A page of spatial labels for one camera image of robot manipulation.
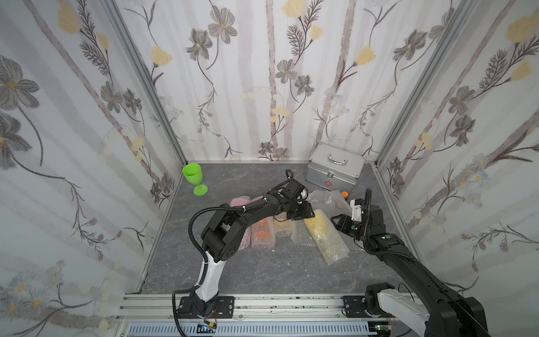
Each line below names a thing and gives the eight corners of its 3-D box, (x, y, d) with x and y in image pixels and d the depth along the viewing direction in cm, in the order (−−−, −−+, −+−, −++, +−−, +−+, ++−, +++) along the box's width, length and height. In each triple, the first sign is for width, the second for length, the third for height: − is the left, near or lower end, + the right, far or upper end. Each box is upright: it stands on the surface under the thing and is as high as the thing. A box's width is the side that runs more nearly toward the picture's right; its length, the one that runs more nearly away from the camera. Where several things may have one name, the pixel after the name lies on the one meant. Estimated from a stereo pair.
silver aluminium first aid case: (302, 183, 114) (306, 162, 102) (315, 162, 124) (319, 141, 112) (347, 201, 106) (357, 181, 94) (356, 177, 117) (366, 156, 104)
